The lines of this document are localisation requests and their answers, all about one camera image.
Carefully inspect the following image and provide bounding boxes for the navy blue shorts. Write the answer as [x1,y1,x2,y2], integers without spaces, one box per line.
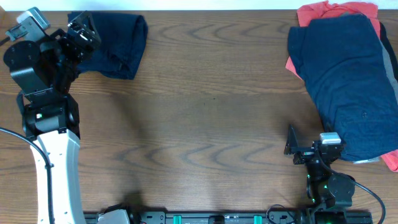
[78,11,149,80]
[287,14,397,161]

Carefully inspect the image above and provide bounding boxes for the red garment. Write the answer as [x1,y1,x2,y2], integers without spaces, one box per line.
[285,0,398,173]

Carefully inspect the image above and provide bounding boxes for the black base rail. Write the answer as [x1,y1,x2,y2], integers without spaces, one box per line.
[84,208,373,224]

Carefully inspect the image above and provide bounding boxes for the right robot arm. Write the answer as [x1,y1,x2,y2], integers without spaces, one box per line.
[284,126,355,223]

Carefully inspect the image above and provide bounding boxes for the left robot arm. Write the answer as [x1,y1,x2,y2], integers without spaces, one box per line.
[3,7,132,223]

